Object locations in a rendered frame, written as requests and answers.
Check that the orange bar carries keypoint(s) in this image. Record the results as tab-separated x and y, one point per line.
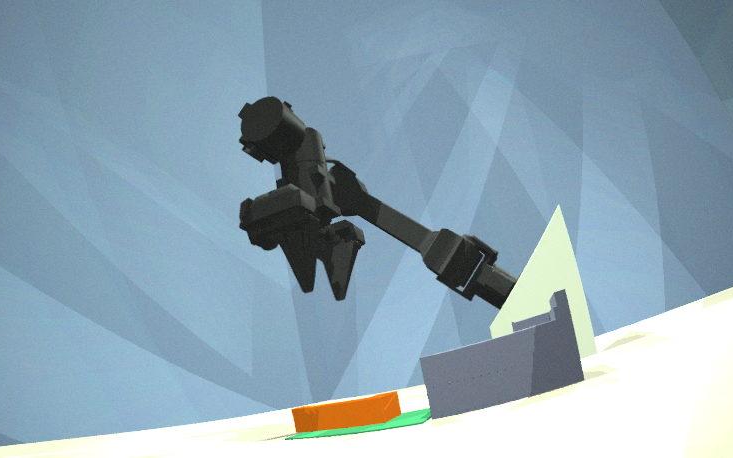
353	413

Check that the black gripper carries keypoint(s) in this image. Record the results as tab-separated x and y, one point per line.
302	208

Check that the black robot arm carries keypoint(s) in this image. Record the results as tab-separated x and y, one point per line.
270	130

